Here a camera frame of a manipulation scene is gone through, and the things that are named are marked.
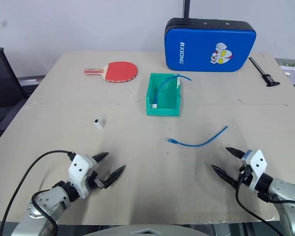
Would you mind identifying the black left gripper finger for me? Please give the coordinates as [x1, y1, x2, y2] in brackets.
[91, 152, 110, 164]
[103, 165, 127, 188]

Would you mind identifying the red table tennis paddle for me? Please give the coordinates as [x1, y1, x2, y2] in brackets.
[84, 61, 139, 84]

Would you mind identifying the black digital caliper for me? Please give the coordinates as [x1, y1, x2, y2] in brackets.
[248, 57, 281, 88]

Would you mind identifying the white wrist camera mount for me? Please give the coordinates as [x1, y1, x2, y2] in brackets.
[68, 154, 97, 199]
[240, 149, 267, 191]

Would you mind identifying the black mesh chair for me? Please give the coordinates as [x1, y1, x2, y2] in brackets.
[0, 47, 28, 110]

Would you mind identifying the black vertical pole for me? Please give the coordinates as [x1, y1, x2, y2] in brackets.
[182, 0, 190, 20]

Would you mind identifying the grey robot torso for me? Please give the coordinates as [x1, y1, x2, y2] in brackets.
[87, 223, 213, 236]

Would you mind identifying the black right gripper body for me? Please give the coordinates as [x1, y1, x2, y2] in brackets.
[237, 164, 252, 187]

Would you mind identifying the small white cube adapter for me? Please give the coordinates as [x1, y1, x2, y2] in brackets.
[93, 118, 107, 129]

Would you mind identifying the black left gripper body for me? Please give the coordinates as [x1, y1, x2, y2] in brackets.
[86, 170, 106, 190]

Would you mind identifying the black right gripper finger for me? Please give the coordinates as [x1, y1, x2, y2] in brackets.
[225, 147, 247, 161]
[210, 164, 239, 190]

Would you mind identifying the blue RXIONG kick pad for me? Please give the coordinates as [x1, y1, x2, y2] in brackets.
[164, 17, 257, 73]

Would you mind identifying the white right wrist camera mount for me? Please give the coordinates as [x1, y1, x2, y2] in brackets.
[240, 149, 267, 191]

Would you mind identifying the green plastic bin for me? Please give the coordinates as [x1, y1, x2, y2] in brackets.
[145, 72, 182, 117]

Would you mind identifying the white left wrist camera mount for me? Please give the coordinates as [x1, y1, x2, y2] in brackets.
[68, 154, 97, 199]

